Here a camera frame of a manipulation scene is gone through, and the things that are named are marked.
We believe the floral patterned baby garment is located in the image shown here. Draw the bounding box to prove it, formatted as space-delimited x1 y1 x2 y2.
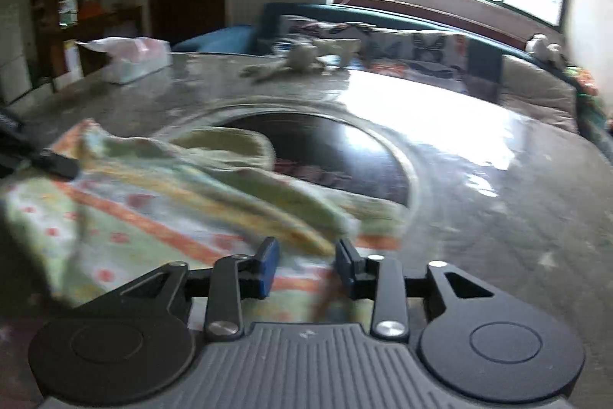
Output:
1 120 408 322

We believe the dark wooden table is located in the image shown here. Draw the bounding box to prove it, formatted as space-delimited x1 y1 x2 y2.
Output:
34 6 143 79

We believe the white pink tissue pack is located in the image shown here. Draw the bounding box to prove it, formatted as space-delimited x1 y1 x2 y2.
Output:
76 36 171 85

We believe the grey plain pillow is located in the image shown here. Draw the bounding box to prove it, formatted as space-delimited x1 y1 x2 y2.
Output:
499 55 579 134

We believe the butterfly patterned pillow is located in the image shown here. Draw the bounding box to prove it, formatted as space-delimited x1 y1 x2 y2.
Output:
275 15 372 49
361 27 470 83

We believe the teal sofa bench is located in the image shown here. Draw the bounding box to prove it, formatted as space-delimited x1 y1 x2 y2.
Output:
172 3 612 156

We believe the grey plush bunny toy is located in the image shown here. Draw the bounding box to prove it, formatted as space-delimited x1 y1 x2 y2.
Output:
240 38 362 81

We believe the white black plush toy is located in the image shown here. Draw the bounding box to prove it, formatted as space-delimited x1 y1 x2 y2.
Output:
526 33 566 67

